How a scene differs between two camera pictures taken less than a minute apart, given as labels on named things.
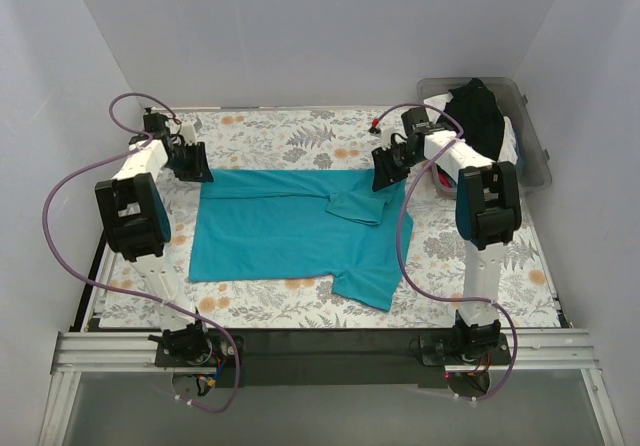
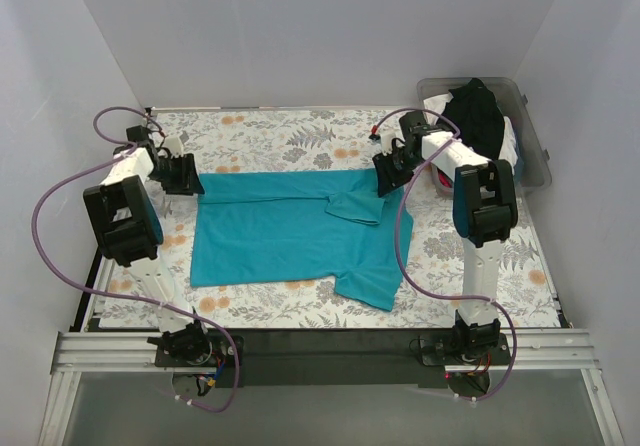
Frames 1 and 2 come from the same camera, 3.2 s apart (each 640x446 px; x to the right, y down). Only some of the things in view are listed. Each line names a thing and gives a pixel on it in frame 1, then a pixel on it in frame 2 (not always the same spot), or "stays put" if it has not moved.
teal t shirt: [337, 225] stays put
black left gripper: [185, 157] -> [179, 174]
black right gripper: [392, 155] stays put
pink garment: [444, 178] stays put
